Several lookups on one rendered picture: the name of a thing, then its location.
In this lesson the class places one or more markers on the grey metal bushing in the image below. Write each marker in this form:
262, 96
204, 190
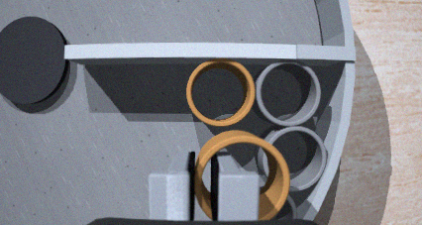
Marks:
310, 92
288, 211
314, 164

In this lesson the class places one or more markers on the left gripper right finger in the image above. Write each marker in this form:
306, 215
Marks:
235, 194

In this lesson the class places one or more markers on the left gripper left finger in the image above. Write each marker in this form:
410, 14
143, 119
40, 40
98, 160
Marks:
172, 195

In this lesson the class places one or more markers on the bronze bushing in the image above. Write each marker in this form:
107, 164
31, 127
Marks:
276, 189
248, 88

